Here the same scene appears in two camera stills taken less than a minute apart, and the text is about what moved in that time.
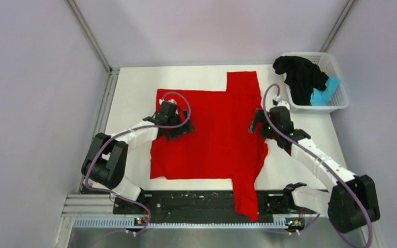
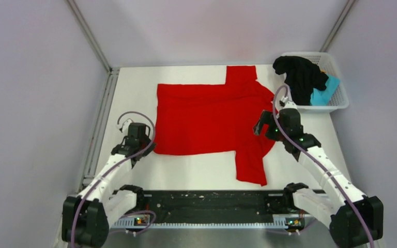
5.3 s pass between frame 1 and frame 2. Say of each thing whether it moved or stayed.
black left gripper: moved
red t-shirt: moved
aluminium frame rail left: stayed
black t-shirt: stayed
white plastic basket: stayed
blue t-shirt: stayed
